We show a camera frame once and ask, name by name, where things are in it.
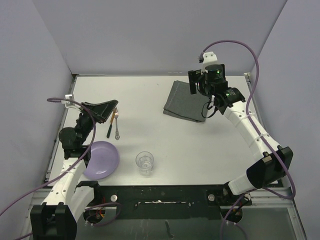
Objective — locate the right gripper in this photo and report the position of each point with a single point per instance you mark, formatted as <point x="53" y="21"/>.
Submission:
<point x="193" y="75"/>

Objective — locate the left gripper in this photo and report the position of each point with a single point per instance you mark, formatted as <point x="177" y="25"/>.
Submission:
<point x="100" y="111"/>

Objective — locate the grey cloth napkin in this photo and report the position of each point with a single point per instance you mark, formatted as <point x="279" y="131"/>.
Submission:
<point x="183" y="105"/>

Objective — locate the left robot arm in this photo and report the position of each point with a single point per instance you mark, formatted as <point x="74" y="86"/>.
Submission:
<point x="56" y="218"/>

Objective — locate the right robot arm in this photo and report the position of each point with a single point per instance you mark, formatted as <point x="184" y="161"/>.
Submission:
<point x="271" y="160"/>

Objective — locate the silver fork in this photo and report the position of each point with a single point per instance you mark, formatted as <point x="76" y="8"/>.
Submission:
<point x="116" y="115"/>

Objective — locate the purple plate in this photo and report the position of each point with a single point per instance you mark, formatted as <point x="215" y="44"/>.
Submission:
<point x="103" y="161"/>

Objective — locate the clear drinking glass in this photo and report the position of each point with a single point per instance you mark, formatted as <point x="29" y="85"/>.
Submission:
<point x="145" y="162"/>

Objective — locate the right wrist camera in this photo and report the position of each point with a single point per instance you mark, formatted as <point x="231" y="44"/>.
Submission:
<point x="207" y="59"/>

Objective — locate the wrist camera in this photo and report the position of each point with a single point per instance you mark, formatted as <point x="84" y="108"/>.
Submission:
<point x="207" y="59"/>
<point x="69" y="101"/>

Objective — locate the green handled knife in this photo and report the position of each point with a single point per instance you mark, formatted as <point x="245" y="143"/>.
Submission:
<point x="110" y="126"/>

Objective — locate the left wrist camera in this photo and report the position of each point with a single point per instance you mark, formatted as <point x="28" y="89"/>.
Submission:
<point x="69" y="101"/>

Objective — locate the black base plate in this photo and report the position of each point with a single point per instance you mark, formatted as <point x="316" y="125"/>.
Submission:
<point x="175" y="211"/>

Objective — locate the aluminium frame rail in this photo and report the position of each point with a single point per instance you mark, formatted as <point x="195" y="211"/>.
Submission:
<point x="210" y="194"/>

